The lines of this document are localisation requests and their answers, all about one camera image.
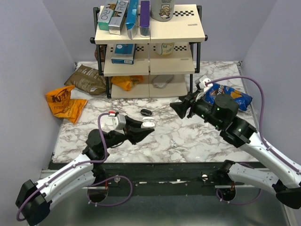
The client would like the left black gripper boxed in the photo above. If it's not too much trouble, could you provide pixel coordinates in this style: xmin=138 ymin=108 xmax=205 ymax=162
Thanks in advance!
xmin=103 ymin=114 xmax=155 ymax=149

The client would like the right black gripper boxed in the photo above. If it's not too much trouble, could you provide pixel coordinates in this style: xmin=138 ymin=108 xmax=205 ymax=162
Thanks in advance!
xmin=168 ymin=89 xmax=222 ymax=129

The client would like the black earbud charging case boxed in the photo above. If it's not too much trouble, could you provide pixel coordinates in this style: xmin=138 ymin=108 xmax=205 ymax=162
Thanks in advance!
xmin=140 ymin=109 xmax=152 ymax=116

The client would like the white earbud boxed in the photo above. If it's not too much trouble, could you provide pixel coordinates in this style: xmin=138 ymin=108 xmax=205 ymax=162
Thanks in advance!
xmin=171 ymin=140 xmax=177 ymax=147

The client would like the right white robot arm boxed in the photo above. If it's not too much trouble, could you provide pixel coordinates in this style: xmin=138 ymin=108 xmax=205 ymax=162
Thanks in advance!
xmin=170 ymin=94 xmax=301 ymax=209

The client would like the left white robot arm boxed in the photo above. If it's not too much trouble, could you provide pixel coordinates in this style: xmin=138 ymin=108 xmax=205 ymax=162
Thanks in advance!
xmin=16 ymin=111 xmax=155 ymax=226

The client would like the grey silver pouch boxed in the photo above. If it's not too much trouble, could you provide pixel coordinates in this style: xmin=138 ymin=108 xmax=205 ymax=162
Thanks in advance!
xmin=152 ymin=74 xmax=174 ymax=89

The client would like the beige three-tier shelf rack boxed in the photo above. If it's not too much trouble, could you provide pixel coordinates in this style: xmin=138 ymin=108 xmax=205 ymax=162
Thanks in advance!
xmin=90 ymin=4 xmax=207 ymax=99

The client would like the orange snack bag on shelf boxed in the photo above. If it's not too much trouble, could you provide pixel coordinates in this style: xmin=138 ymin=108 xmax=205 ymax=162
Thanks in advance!
xmin=111 ymin=75 xmax=144 ymax=91

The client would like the blue Doritos bag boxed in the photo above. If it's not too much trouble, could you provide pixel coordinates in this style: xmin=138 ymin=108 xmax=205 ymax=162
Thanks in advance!
xmin=205 ymin=83 xmax=253 ymax=112

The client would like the brown snack bag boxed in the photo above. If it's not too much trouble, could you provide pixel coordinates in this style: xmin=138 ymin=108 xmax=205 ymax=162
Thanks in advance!
xmin=64 ymin=65 xmax=106 ymax=95

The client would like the blue razor box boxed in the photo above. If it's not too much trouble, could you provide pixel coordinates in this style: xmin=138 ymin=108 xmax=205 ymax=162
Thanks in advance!
xmin=111 ymin=44 xmax=136 ymax=65

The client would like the orange Kettle chips bag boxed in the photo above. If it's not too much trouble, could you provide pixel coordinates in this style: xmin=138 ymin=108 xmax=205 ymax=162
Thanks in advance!
xmin=45 ymin=85 xmax=87 ymax=124

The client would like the brown item behind shelf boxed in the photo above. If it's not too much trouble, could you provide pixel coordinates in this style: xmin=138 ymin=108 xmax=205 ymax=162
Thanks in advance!
xmin=95 ymin=45 xmax=107 ymax=62

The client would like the white cartoon mug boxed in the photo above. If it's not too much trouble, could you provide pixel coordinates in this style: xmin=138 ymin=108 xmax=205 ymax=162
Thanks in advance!
xmin=150 ymin=0 xmax=175 ymax=22

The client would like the blue tall box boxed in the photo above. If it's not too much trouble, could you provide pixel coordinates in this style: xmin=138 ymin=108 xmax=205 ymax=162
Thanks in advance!
xmin=126 ymin=0 xmax=139 ymax=39

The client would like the silver Rio box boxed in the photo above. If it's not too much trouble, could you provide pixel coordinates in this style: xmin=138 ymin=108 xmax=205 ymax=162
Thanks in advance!
xmin=109 ymin=0 xmax=129 ymax=35

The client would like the purple box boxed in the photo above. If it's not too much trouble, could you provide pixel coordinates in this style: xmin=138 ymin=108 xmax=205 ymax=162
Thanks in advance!
xmin=139 ymin=0 xmax=151 ymax=38

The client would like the teal Rio box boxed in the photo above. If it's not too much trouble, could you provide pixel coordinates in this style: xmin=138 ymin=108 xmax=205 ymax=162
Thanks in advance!
xmin=97 ymin=0 xmax=118 ymax=31

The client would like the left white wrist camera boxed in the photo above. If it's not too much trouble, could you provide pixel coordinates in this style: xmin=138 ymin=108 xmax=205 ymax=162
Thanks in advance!
xmin=112 ymin=114 xmax=126 ymax=130

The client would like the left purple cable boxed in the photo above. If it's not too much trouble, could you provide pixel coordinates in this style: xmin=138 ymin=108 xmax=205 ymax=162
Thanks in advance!
xmin=16 ymin=112 xmax=133 ymax=221

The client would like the purple cable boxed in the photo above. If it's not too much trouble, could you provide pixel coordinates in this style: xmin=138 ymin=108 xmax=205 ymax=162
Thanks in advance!
xmin=204 ymin=75 xmax=301 ymax=205
xmin=16 ymin=112 xmax=133 ymax=221

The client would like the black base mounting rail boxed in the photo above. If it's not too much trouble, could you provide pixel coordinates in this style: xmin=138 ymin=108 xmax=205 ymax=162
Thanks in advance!
xmin=77 ymin=161 xmax=259 ymax=197

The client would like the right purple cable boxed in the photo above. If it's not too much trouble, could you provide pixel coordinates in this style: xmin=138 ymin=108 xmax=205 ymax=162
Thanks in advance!
xmin=204 ymin=75 xmax=301 ymax=205

